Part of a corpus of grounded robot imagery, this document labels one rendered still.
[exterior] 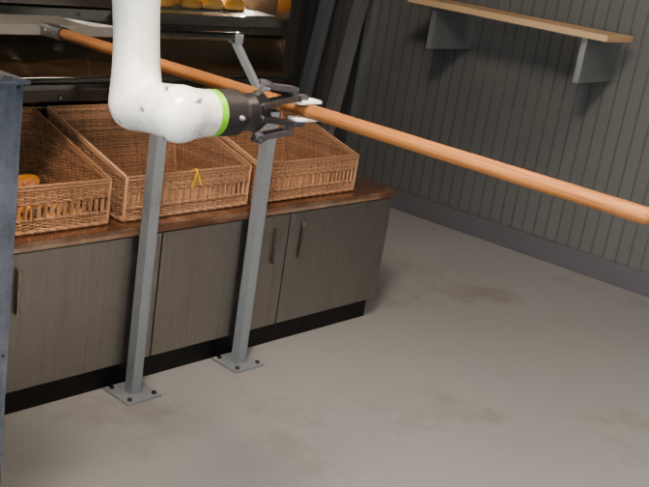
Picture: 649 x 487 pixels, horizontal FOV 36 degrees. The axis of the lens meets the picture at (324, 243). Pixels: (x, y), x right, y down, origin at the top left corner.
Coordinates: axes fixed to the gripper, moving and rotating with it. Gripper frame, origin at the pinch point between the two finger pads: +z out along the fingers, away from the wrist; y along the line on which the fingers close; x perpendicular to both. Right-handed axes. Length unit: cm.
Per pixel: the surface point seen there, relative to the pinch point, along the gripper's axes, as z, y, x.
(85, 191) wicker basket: 21, 50, -104
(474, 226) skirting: 326, 111, -153
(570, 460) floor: 138, 119, 18
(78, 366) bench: 21, 107, -99
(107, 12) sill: 60, 2, -153
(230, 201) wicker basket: 83, 59, -104
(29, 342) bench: 2, 95, -99
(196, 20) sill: 100, 3, -153
